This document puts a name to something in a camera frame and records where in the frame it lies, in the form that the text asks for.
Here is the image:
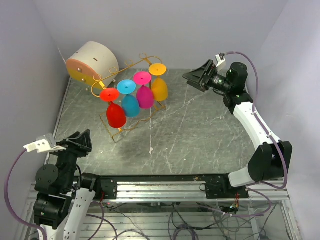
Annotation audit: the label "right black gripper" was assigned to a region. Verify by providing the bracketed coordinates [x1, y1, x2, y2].
[182, 59, 232, 93]

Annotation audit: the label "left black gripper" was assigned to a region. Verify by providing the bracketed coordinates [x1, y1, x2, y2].
[49, 127, 92, 190]

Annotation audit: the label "yellow plastic wine glass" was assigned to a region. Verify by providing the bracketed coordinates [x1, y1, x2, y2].
[148, 63, 168, 102]

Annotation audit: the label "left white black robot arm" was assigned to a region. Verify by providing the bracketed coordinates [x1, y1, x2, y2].
[33, 129, 102, 240]

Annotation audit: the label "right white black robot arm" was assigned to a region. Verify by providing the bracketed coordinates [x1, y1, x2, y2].
[182, 59, 293, 198]

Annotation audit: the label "red plastic wine glass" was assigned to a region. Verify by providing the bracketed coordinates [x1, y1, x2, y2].
[99, 87, 127, 129]

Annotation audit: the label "magenta plastic wine glass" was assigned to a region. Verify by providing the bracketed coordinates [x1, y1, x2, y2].
[133, 71, 154, 109]

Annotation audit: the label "blue plastic wine glass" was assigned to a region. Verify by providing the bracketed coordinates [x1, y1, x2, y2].
[117, 79, 140, 118]

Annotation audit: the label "beige cylindrical toy box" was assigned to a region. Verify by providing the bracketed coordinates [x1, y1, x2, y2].
[66, 41, 119, 90]

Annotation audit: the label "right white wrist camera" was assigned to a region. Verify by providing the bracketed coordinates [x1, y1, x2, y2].
[215, 53, 226, 71]

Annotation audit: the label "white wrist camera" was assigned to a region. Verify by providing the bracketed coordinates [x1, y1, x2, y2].
[215, 53, 226, 71]
[23, 133, 66, 153]

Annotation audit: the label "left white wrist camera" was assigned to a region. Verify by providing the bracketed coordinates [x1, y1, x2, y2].
[23, 133, 66, 153]

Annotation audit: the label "gold wire wine glass rack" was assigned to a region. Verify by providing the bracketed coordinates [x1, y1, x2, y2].
[90, 53, 167, 142]

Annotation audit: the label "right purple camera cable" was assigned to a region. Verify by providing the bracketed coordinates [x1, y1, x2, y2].
[224, 51, 289, 190]

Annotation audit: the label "purple camera cable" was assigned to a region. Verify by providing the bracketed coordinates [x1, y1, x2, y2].
[3, 148, 49, 240]
[224, 51, 289, 190]

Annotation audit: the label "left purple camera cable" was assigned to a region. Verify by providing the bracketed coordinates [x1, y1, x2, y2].
[3, 148, 49, 240]

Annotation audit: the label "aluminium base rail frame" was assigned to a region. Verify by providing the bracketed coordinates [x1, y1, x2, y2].
[14, 181, 305, 240]

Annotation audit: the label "loose cables under frame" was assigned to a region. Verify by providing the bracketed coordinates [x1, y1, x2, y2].
[84, 197, 278, 240]

